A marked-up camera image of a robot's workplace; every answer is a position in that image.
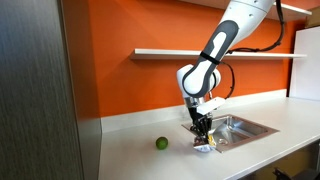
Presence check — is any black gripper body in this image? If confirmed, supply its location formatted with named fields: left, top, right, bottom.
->
left=187, top=97, right=212, bottom=136

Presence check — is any yellow Fritos chip bag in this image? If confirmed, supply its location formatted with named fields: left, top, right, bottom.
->
left=193, top=136, right=216, bottom=153

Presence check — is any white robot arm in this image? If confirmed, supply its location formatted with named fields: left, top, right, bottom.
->
left=177, top=0, right=284, bottom=145

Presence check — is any stainless steel sink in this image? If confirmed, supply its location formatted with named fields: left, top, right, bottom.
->
left=183, top=114, right=277, bottom=153

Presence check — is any green lime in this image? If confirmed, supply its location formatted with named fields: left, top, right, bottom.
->
left=156, top=137, right=168, bottom=150

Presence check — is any white board panel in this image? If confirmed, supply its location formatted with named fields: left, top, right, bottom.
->
left=289, top=27, right=320, bottom=101

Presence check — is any dark wood cabinet panel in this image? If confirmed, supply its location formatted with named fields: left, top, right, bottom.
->
left=0, top=0, right=102, bottom=180

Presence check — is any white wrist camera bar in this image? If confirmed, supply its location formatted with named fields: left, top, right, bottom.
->
left=197, top=97, right=225, bottom=115

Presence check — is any white wall shelf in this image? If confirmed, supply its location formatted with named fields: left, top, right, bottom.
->
left=129, top=48, right=308, bottom=61

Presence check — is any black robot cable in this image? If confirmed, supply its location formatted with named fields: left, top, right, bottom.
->
left=209, top=0, right=286, bottom=100

